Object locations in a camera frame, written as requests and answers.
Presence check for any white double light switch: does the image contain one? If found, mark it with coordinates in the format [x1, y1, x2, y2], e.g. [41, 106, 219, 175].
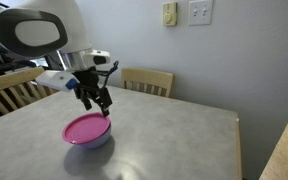
[188, 0, 213, 26]

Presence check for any beige wall thermostat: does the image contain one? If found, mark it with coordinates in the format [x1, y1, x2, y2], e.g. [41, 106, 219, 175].
[162, 2, 177, 26]

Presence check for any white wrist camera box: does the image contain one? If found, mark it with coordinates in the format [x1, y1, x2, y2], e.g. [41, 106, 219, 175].
[36, 70, 79, 92]

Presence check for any back wooden chair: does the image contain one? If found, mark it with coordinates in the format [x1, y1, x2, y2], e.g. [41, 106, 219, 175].
[121, 68, 174, 97]

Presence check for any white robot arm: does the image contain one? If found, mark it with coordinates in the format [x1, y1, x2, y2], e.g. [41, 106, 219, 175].
[0, 0, 113, 116]

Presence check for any wooden chair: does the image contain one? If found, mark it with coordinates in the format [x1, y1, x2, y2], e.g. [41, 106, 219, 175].
[121, 68, 174, 97]
[0, 67, 56, 115]

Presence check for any white plastic bowl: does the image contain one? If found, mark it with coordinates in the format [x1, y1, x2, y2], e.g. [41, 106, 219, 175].
[82, 127, 111, 149]

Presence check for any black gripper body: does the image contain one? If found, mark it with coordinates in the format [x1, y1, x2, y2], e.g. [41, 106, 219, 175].
[73, 67, 112, 107]

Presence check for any left wooden chair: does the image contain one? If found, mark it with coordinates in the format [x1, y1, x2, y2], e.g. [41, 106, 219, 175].
[0, 67, 56, 115]

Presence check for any pink round plastic lid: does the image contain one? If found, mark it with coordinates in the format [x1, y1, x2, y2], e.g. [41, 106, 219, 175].
[62, 112, 111, 145]

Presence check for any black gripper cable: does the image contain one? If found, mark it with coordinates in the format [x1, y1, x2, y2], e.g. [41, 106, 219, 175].
[91, 60, 120, 90]

